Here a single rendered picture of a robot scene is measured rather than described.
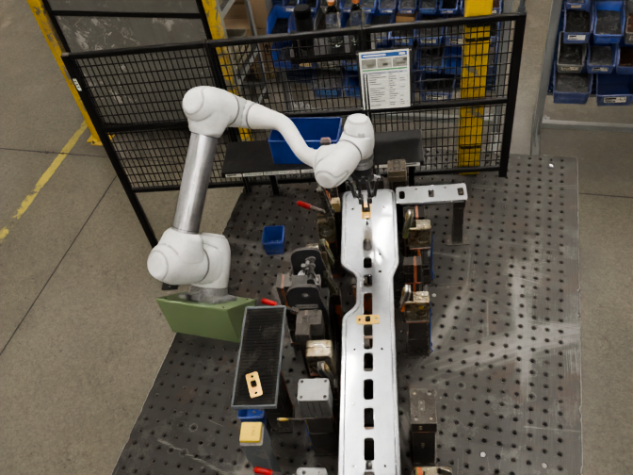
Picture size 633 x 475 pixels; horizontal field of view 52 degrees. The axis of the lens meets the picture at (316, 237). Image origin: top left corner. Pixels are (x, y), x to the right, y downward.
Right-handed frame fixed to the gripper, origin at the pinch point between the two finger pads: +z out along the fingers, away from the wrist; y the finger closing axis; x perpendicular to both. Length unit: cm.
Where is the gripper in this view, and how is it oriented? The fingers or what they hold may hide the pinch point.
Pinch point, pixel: (365, 203)
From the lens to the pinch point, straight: 251.2
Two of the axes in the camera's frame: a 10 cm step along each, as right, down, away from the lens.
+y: 9.9, -0.5, -1.2
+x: 0.5, -7.4, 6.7
